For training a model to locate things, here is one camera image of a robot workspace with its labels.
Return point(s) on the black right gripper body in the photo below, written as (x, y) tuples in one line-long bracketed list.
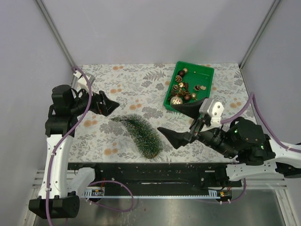
[(212, 138)]

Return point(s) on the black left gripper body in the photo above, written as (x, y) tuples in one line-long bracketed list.
[(82, 102)]

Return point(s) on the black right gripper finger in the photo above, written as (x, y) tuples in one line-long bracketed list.
[(176, 139), (190, 109)]

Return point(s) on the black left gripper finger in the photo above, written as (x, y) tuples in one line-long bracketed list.
[(107, 110), (106, 101)]

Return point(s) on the small green christmas tree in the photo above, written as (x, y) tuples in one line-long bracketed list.
[(145, 137)]

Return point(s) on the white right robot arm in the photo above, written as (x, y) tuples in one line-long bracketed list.
[(256, 153)]

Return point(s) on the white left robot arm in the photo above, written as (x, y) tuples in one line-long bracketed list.
[(58, 198)]

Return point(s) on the silver ribbed bauble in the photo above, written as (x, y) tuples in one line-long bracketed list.
[(176, 100)]

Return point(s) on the green plastic tray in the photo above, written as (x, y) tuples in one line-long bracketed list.
[(196, 75)]

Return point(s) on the frosted pine cone lower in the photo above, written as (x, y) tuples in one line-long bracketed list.
[(175, 87)]

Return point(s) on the frosted pine cone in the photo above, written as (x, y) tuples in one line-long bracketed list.
[(175, 87), (178, 78)]

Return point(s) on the frosted pine cone upper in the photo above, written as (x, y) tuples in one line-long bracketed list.
[(178, 78)]

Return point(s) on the floral patterned table mat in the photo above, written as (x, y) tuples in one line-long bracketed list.
[(141, 89)]

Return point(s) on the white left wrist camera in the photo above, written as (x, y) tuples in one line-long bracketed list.
[(82, 81)]

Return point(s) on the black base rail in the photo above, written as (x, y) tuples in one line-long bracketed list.
[(159, 179)]

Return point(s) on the aluminium frame post left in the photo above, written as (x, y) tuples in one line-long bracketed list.
[(46, 14)]

